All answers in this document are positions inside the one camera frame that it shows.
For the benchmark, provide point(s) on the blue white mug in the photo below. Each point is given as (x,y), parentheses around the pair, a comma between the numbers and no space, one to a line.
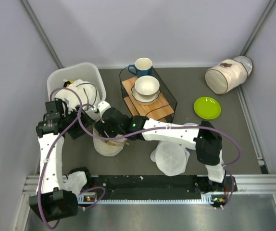
(141,67)

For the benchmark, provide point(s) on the white clothes in basket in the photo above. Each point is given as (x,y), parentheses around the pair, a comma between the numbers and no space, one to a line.
(86,91)

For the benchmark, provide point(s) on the black wire wooden shelf rack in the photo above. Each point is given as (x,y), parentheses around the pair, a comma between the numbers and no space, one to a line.
(163,109)

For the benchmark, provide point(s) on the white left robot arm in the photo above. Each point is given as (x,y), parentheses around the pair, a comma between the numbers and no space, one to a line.
(56,194)

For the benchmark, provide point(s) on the white plastic laundry basket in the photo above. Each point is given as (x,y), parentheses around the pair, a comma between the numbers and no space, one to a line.
(83,71)

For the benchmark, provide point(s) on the white mesh bag grey trim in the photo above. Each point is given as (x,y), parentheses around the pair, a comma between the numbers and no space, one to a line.
(173,150)

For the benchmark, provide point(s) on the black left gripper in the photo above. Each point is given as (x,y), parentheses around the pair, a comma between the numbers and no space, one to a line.
(78,131)

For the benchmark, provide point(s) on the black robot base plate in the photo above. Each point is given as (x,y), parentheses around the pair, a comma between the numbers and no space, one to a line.
(159,187)

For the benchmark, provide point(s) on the lime green plate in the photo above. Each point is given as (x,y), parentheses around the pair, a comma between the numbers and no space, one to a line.
(207,108)

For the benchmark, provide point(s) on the white scalloped saucer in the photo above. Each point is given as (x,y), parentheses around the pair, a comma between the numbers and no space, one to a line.
(144,99)

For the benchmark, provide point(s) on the white ceramic bowl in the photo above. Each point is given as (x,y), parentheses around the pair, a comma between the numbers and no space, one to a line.
(147,85)

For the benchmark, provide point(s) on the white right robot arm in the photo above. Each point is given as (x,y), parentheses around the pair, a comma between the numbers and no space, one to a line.
(203,138)

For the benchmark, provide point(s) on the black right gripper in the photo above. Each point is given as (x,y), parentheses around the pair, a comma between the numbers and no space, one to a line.
(101,127)

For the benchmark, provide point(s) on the white mesh bra laundry bag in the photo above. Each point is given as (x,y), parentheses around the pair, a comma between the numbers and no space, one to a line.
(109,148)

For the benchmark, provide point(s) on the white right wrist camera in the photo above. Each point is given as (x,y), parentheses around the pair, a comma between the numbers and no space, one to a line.
(102,107)

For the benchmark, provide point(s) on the beige cylindrical fabric hamper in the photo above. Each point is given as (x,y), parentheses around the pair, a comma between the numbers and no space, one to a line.
(229,74)

